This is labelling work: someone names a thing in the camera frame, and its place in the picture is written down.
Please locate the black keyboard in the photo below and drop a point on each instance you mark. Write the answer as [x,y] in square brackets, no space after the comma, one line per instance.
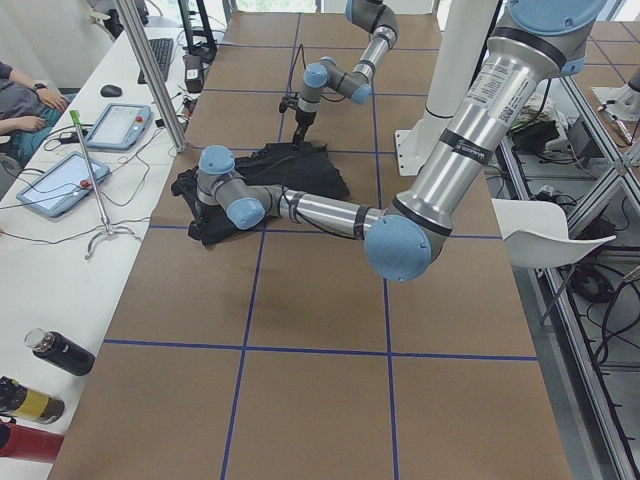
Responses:
[162,49]

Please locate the aluminium frame post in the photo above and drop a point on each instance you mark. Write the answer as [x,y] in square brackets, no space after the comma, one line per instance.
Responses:
[147,62]

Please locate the far blue teach pendant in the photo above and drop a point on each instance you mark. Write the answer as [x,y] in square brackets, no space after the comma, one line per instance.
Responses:
[119,127]

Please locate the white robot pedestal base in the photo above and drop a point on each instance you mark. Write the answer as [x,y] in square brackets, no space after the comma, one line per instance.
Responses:
[460,57]

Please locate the metal stand with green tip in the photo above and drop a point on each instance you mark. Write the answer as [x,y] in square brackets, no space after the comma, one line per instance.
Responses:
[108,230]

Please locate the yellow black bottle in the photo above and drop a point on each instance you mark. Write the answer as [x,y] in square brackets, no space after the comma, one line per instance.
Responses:
[29,404]

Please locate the black graphic t-shirt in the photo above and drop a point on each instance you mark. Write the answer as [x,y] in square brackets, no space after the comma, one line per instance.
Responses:
[304,168]

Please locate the red bottle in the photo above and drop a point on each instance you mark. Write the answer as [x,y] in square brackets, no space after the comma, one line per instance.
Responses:
[29,444]

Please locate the black computer mouse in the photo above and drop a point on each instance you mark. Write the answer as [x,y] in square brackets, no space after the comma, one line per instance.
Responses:
[111,91]

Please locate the seated person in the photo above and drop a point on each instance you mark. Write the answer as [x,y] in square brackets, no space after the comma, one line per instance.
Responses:
[29,111]

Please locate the blue teach pendant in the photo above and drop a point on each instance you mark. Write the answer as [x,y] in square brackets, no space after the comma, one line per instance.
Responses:
[59,189]
[119,127]

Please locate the white curved plastic sheet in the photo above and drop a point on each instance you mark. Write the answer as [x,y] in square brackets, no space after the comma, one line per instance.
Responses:
[536,234]

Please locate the pile of clothes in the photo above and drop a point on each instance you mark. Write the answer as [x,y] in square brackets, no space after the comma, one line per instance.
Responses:
[540,127]

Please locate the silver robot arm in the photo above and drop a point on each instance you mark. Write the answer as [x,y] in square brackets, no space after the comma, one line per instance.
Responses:
[380,22]
[532,41]

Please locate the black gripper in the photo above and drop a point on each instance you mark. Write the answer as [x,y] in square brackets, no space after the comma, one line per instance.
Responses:
[304,119]
[202,209]

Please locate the near blue teach pendant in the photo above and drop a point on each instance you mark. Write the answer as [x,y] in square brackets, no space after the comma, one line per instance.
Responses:
[59,189]

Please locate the black water bottle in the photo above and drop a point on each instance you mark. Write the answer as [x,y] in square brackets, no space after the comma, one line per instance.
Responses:
[58,350]

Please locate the black power adapter box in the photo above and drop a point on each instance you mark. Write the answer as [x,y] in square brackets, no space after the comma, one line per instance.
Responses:
[193,73]

